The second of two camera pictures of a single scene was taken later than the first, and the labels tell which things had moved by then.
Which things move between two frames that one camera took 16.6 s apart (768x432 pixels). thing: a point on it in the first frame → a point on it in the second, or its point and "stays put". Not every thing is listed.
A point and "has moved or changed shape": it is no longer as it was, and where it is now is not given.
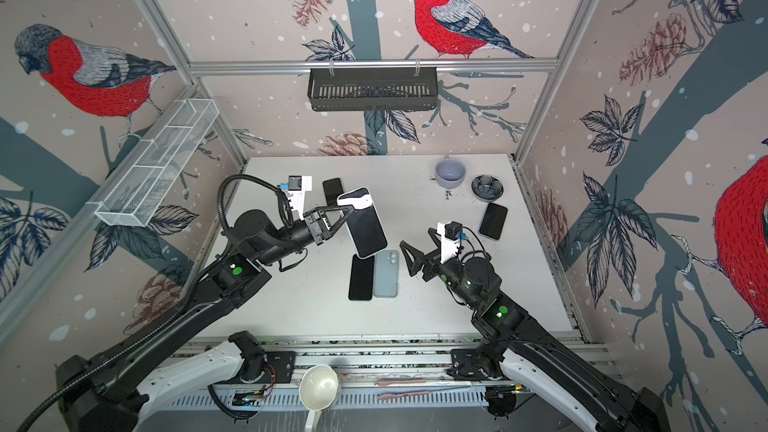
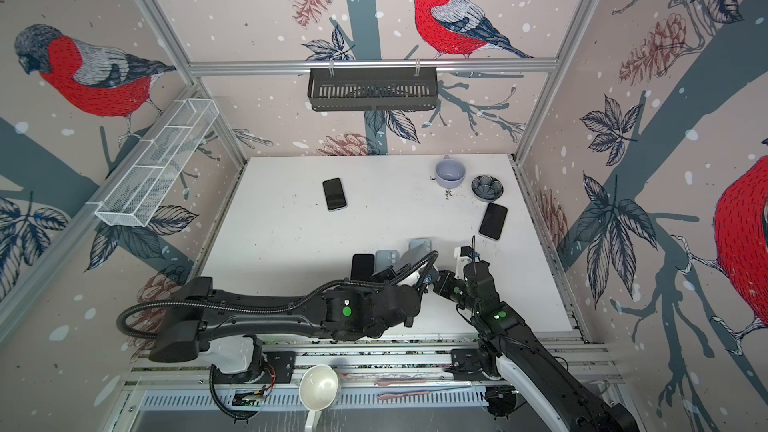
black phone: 361,278 stays put
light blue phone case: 386,274 stays put
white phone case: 359,198 has moved or changed shape
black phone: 333,189 stays put
